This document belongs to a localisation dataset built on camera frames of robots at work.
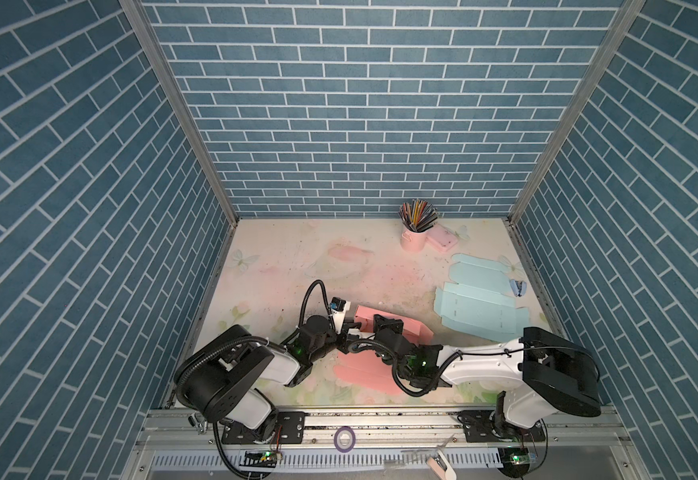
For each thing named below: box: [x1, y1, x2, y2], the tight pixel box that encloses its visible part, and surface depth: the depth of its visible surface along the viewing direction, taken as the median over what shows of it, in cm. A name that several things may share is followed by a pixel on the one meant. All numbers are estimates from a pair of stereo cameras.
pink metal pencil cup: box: [400, 228, 427, 253], surface depth 108 cm
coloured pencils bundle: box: [398, 199, 439, 233], surface depth 107 cm
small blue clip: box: [509, 279, 527, 297], surface depth 101 cm
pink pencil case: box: [426, 223, 458, 252], surface depth 113 cm
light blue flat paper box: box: [434, 253, 531, 343], surface depth 101 cm
